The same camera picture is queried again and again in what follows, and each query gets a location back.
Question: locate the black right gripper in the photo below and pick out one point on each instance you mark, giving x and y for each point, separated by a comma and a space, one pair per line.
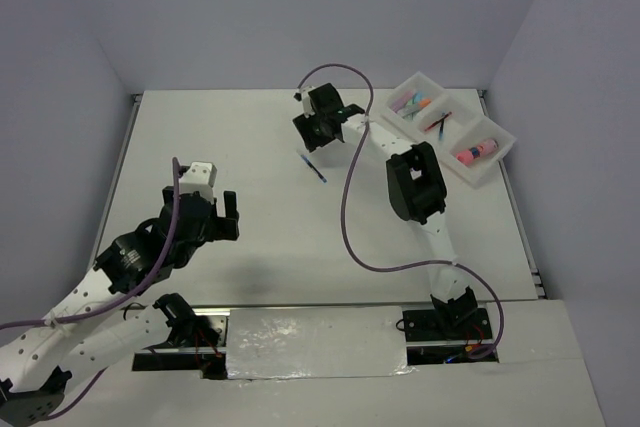
303, 124

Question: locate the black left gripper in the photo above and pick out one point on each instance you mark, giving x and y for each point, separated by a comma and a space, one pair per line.
227, 226

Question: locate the dark blue pen refill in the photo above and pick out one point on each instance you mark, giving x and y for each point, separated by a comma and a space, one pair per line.
313, 168

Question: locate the purple highlighter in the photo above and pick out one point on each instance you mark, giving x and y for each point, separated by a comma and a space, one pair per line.
402, 102

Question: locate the light blue pen refill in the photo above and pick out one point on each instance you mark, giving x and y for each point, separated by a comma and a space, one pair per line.
441, 127

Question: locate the red pen refill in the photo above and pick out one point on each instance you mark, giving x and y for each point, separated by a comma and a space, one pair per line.
435, 123

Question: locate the blue highlighter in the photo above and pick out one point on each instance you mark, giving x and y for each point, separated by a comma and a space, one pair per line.
411, 115

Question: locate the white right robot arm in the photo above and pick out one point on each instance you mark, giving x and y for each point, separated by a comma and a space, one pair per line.
415, 186

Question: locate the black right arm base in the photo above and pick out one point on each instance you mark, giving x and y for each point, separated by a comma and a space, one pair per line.
454, 332

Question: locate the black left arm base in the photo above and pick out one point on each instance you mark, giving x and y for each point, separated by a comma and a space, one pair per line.
193, 343

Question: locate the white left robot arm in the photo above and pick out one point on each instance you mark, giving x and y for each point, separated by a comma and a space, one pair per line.
67, 347

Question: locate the white three-compartment tray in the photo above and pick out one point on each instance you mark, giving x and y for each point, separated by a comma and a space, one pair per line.
464, 129

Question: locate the silver tape sheet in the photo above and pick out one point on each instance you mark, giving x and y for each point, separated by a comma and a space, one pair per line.
315, 343

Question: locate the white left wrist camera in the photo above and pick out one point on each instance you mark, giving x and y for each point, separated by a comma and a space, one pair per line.
198, 178

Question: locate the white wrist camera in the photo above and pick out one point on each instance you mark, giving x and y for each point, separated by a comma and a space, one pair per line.
303, 98
198, 178

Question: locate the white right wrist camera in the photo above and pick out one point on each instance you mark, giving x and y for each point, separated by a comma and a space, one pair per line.
303, 98

